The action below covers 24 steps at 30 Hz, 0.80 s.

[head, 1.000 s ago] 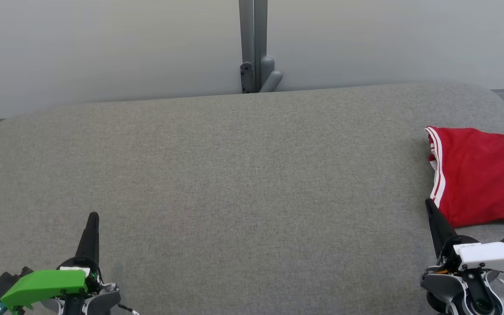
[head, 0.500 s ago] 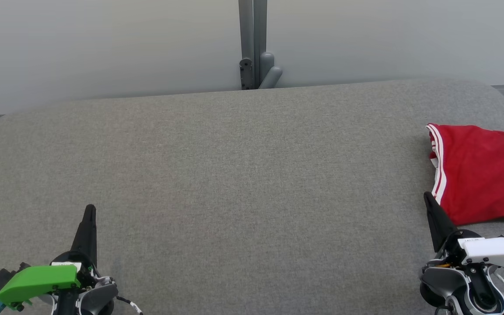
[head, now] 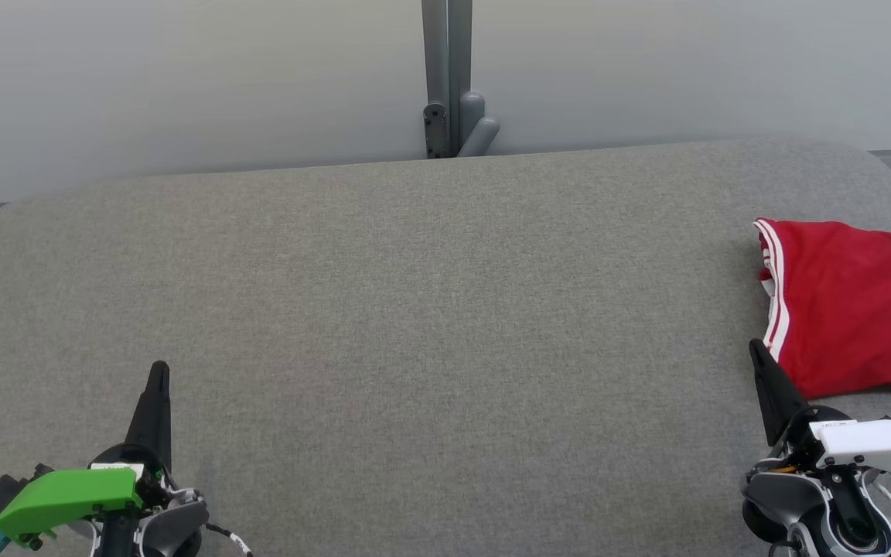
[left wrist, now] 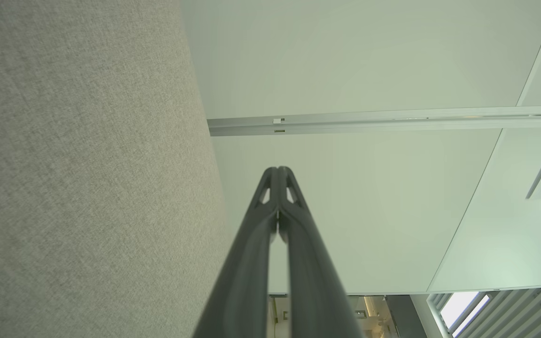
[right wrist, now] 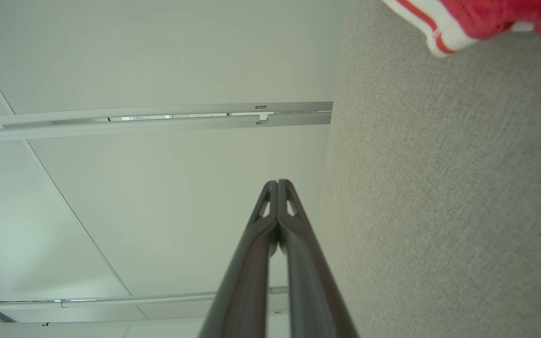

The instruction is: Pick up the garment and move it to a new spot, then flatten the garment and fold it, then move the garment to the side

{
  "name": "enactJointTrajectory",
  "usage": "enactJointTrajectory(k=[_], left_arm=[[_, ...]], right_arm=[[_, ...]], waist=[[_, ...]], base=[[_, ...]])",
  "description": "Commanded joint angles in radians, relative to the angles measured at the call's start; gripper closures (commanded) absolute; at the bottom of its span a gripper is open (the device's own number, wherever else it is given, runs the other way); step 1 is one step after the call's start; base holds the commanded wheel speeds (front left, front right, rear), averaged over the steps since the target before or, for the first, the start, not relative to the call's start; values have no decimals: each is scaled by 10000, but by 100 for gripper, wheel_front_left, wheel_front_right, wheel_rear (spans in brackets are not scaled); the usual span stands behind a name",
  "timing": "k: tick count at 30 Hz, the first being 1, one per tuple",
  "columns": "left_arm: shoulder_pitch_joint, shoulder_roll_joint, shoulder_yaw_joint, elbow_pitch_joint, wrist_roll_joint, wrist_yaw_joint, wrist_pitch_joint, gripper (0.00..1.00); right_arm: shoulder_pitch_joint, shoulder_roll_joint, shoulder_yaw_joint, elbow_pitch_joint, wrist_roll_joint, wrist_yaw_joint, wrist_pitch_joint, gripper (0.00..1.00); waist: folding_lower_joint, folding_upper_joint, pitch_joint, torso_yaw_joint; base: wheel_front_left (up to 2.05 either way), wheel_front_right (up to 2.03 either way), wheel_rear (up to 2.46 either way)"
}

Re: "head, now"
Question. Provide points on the dark grey post bracket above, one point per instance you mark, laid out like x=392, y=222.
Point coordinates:
x=435, y=131

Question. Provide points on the grey metal post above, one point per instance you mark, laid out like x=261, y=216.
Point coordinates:
x=457, y=46

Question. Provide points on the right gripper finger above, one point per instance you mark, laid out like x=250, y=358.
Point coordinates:
x=776, y=394

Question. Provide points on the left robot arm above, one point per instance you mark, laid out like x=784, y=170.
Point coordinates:
x=175, y=526

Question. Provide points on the red basketball jersey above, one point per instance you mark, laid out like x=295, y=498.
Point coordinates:
x=863, y=309

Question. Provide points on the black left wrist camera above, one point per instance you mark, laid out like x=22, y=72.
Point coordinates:
x=1, y=491

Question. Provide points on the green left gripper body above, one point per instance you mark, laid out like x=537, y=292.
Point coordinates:
x=66, y=499

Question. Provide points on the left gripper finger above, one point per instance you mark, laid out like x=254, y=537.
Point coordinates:
x=153, y=418

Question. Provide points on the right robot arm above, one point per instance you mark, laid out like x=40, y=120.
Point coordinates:
x=786, y=495

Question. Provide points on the grey cylindrical tube fitting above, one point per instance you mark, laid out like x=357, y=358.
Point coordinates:
x=476, y=130

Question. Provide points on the grey fabric sofa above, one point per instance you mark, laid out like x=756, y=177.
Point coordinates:
x=453, y=309

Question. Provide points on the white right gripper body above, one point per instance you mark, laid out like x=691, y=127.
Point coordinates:
x=871, y=445

